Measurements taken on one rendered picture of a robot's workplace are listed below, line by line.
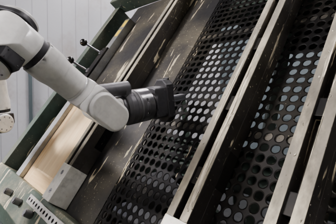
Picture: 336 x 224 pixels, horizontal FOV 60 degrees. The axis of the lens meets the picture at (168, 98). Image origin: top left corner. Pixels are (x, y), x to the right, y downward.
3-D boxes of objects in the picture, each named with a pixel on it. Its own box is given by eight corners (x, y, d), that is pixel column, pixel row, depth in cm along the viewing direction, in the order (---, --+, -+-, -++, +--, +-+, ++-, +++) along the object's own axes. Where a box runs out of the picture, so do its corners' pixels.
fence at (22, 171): (23, 177, 130) (15, 173, 128) (130, 24, 165) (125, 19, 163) (26, 179, 127) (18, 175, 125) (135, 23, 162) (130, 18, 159)
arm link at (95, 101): (118, 137, 67) (76, 105, 58) (99, 126, 73) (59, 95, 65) (135, 114, 68) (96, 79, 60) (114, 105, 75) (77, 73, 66)
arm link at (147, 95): (180, 123, 80) (146, 132, 72) (158, 120, 87) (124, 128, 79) (176, 77, 78) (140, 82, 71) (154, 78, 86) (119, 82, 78)
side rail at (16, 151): (20, 171, 153) (1, 161, 147) (126, 21, 193) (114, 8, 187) (23, 173, 148) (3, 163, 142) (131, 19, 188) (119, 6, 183)
